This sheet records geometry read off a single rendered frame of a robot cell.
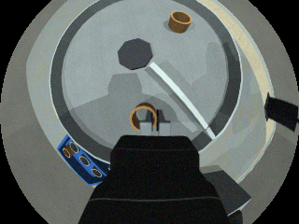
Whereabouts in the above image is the bronze bushing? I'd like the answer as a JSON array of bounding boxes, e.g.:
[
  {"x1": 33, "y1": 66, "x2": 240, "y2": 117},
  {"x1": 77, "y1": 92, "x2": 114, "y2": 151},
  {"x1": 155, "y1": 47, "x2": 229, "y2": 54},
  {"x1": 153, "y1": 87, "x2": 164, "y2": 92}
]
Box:
[
  {"x1": 168, "y1": 11, "x2": 192, "y2": 34},
  {"x1": 63, "y1": 144, "x2": 75, "y2": 158},
  {"x1": 130, "y1": 103, "x2": 157, "y2": 132}
]

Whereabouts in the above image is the blue crate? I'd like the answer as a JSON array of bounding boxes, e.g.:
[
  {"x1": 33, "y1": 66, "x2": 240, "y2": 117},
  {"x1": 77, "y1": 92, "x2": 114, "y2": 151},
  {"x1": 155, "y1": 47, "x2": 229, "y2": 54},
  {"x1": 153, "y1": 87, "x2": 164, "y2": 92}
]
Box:
[{"x1": 57, "y1": 134, "x2": 110, "y2": 186}]

